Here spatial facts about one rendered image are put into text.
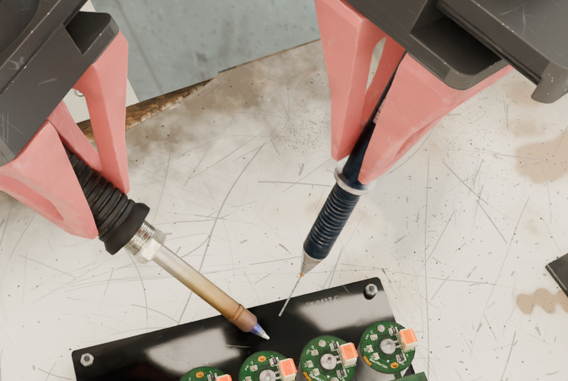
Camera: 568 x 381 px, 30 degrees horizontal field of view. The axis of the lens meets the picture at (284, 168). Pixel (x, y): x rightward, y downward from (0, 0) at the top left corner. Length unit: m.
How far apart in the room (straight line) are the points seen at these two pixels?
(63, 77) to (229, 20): 1.24
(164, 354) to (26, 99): 0.20
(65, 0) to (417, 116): 0.13
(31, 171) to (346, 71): 0.11
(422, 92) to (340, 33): 0.03
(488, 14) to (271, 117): 0.32
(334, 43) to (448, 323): 0.26
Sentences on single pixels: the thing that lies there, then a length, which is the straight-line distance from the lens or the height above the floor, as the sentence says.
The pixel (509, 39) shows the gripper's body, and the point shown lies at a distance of 0.30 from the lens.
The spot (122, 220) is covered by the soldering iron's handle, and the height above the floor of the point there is 0.88.
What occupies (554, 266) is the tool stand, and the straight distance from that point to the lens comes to 0.59.
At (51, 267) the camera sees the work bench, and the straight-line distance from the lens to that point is 0.56.
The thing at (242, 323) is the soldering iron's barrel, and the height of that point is 0.84.
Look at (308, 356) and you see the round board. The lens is 0.47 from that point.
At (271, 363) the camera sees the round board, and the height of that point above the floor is 0.81.
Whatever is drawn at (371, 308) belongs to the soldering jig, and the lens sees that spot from 0.54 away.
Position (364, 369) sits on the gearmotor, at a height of 0.80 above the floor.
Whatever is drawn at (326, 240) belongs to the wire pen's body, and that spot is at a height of 0.89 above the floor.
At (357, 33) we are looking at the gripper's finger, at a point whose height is 1.00.
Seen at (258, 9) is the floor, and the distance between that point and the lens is 1.62.
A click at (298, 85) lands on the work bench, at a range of 0.62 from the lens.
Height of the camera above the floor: 1.25
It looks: 59 degrees down
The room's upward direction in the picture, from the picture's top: 10 degrees clockwise
